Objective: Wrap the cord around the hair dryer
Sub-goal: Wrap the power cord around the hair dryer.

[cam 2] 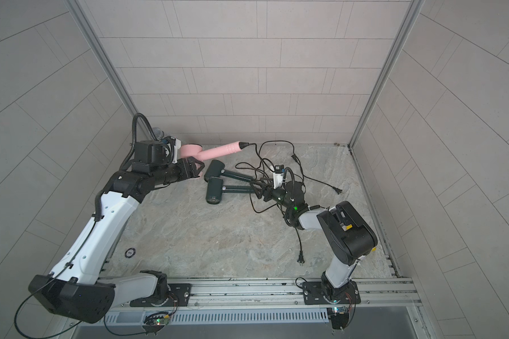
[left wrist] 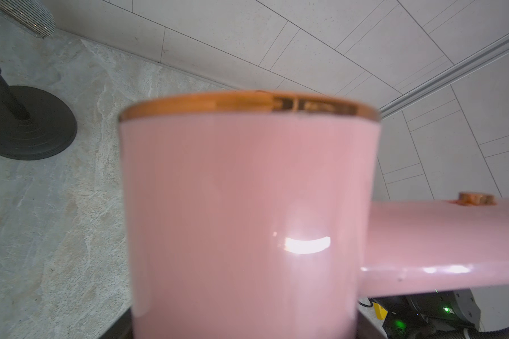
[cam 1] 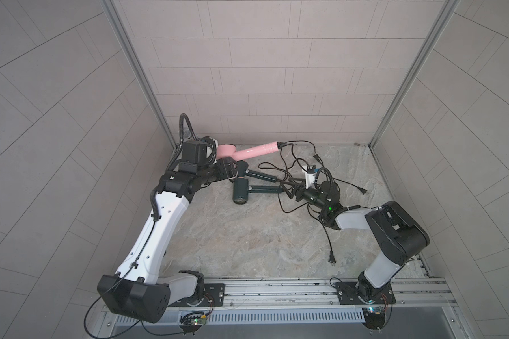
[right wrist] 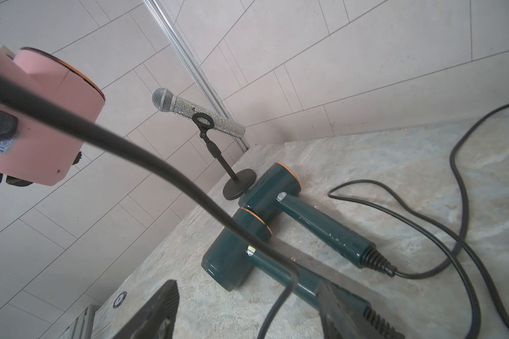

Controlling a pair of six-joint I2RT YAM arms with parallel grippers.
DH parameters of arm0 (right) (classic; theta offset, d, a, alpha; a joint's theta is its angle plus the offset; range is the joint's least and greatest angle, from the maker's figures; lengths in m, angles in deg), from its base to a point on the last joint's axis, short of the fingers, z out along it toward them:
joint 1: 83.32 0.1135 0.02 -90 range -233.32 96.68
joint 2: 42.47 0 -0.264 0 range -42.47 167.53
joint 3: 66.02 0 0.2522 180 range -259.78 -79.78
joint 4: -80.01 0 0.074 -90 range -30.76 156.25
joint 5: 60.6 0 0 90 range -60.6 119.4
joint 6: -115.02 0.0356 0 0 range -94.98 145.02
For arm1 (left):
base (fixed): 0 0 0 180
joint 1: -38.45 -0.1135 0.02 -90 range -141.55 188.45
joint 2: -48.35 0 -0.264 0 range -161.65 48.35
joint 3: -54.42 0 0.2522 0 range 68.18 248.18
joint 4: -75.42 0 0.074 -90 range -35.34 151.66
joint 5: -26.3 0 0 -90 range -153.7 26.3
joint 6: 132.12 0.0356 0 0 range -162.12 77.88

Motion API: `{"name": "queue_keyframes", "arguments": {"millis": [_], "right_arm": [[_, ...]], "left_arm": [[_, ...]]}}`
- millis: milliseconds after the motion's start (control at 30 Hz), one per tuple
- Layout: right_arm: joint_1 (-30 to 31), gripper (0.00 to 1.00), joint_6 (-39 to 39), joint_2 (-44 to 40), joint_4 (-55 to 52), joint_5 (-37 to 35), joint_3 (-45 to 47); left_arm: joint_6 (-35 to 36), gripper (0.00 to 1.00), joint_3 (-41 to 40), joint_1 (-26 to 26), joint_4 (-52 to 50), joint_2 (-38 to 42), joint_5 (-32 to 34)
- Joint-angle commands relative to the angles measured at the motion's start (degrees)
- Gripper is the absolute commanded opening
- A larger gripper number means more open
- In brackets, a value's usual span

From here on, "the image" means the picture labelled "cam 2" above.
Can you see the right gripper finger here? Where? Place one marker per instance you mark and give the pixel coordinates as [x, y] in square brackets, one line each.
[261, 194]
[259, 185]

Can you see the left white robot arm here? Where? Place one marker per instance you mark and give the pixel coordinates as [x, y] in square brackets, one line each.
[72, 288]

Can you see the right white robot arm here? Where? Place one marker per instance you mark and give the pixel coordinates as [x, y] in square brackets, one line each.
[349, 236]

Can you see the pink hair dryer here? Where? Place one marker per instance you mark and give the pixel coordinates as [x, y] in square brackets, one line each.
[196, 151]

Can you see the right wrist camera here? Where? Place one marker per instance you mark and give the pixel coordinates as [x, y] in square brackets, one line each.
[280, 173]

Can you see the green hair dryer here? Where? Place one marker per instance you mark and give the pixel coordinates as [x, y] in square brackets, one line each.
[216, 169]
[216, 189]

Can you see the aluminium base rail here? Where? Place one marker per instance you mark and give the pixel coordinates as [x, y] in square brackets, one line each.
[274, 293]

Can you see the near green hair dryer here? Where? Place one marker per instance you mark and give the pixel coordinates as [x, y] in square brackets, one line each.
[216, 189]

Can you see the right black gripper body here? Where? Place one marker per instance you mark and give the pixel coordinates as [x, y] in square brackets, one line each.
[282, 196]

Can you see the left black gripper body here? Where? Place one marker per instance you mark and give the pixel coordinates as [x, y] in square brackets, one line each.
[171, 173]

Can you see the far green hair dryer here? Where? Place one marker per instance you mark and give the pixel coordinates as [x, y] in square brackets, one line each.
[216, 169]

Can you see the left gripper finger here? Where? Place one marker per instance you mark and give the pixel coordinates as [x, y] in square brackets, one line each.
[195, 172]
[194, 162]

